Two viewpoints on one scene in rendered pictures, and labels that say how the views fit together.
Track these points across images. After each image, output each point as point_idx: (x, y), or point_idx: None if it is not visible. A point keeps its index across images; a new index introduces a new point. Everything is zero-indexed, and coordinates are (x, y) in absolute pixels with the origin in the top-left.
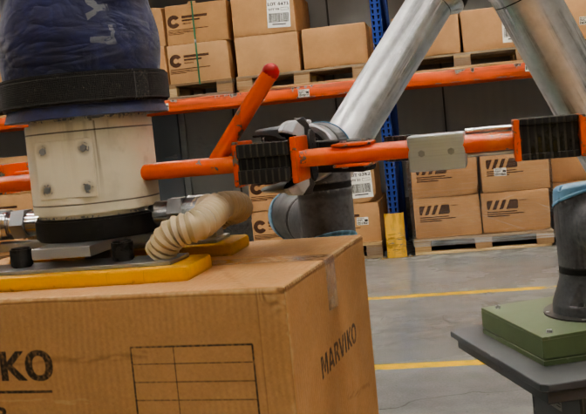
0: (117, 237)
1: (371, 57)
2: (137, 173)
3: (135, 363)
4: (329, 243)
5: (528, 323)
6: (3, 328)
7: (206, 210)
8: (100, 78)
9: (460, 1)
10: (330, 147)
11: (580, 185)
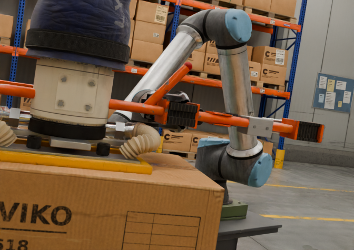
0: (92, 139)
1: (159, 60)
2: (108, 103)
3: (128, 221)
4: (174, 158)
5: None
6: (41, 189)
7: (157, 135)
8: (115, 46)
9: (202, 45)
10: (204, 112)
11: (217, 140)
